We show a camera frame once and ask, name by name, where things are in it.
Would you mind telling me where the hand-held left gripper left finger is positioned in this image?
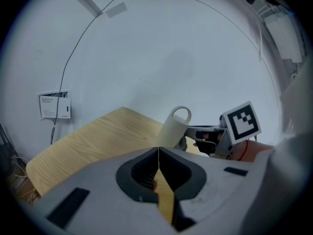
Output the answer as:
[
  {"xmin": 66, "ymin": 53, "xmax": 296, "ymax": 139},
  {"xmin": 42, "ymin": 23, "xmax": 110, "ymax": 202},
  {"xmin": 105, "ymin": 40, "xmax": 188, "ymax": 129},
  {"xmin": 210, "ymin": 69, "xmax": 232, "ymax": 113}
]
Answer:
[{"xmin": 31, "ymin": 147, "xmax": 178, "ymax": 235}]

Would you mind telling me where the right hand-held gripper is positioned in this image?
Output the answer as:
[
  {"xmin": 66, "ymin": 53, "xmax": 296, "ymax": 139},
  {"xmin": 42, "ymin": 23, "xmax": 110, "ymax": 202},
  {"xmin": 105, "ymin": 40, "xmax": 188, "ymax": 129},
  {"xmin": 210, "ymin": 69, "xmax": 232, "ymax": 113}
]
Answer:
[{"xmin": 185, "ymin": 101, "xmax": 262, "ymax": 159}]

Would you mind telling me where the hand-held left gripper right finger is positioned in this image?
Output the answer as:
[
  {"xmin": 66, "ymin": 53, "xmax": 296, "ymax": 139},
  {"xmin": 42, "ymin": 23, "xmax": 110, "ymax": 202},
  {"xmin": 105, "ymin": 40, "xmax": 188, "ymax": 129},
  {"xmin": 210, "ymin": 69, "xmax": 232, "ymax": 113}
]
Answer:
[{"xmin": 158, "ymin": 147, "xmax": 278, "ymax": 235}]

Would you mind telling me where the white paper cup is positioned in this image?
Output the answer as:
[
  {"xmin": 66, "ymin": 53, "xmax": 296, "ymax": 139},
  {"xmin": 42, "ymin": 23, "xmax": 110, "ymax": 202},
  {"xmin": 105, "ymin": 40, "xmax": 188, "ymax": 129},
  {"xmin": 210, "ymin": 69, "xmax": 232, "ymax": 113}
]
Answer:
[{"xmin": 156, "ymin": 105, "xmax": 192, "ymax": 148}]

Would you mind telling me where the person's right forearm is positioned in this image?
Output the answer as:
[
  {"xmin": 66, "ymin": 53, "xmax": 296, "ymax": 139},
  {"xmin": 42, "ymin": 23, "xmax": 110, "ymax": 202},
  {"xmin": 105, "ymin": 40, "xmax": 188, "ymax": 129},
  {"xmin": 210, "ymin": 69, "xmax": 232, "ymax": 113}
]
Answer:
[{"xmin": 231, "ymin": 141, "xmax": 274, "ymax": 162}]

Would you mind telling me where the person's right hand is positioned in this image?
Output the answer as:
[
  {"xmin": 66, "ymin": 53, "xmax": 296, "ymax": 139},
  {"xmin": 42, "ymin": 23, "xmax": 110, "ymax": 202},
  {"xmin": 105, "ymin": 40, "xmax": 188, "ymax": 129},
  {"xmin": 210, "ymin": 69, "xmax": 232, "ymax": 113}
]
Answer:
[{"xmin": 193, "ymin": 132, "xmax": 225, "ymax": 147}]

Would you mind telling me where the person's grey shirt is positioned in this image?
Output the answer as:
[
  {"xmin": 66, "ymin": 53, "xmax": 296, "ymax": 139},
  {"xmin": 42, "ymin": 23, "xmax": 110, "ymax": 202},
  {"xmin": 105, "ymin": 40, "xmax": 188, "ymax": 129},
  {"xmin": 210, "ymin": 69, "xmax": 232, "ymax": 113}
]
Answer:
[{"xmin": 271, "ymin": 62, "xmax": 313, "ymax": 235}]

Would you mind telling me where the white air conditioner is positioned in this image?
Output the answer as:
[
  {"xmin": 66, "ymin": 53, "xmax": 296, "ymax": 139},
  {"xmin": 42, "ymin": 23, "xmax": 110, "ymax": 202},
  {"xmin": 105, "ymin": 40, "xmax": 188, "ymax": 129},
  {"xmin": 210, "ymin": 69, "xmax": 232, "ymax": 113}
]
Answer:
[{"xmin": 264, "ymin": 3, "xmax": 308, "ymax": 63}]

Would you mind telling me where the red string bracelet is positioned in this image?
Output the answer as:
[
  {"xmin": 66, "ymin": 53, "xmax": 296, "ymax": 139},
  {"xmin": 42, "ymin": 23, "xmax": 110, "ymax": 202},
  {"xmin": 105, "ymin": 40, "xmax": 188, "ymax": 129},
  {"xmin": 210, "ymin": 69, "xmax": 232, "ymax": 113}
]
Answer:
[{"xmin": 238, "ymin": 140, "xmax": 249, "ymax": 161}]

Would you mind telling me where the bundle of white cables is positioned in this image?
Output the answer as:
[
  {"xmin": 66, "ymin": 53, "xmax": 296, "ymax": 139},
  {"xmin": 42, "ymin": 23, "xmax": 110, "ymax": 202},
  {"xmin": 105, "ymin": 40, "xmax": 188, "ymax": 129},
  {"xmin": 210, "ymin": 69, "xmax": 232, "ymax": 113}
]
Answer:
[{"xmin": 8, "ymin": 153, "xmax": 41, "ymax": 202}]

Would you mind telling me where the white wall network panel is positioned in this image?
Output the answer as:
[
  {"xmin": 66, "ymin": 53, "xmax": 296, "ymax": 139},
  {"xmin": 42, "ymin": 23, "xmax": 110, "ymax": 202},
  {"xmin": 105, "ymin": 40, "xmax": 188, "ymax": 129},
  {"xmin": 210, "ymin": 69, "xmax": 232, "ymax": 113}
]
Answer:
[{"xmin": 37, "ymin": 90, "xmax": 71, "ymax": 121}]

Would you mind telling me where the grey wall cable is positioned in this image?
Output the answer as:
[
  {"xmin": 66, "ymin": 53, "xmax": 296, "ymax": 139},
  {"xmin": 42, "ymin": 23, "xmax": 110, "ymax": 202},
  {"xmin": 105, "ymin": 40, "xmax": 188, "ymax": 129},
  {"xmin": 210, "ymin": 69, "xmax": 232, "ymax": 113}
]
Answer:
[{"xmin": 50, "ymin": 0, "xmax": 137, "ymax": 144}]

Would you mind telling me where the grey wall plate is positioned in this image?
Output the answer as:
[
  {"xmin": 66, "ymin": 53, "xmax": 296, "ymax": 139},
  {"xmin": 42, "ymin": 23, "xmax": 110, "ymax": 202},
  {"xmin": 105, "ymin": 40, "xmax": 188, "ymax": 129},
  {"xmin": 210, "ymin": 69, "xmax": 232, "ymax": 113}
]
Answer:
[{"xmin": 105, "ymin": 1, "xmax": 128, "ymax": 19}]

